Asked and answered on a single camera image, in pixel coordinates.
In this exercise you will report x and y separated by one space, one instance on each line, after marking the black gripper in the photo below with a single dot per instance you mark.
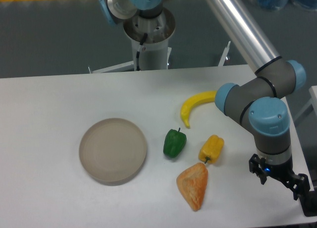
297 183

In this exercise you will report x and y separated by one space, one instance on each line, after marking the yellow bell pepper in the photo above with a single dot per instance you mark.
210 151

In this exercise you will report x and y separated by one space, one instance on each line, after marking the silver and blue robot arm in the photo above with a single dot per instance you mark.
257 105

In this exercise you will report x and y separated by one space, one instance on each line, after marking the green bell pepper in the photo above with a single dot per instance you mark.
174 143

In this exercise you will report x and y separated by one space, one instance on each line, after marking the black device at table edge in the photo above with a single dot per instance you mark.
308 201

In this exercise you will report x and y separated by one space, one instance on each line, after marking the orange triangular bread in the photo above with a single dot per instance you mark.
192 184

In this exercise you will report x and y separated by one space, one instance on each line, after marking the yellow banana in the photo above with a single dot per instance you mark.
194 101

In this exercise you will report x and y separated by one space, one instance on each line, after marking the beige round plate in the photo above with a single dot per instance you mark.
113 151

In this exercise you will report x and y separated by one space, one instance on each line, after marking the white frame at right edge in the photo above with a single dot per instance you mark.
309 107

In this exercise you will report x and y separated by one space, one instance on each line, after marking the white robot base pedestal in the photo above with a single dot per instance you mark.
149 35

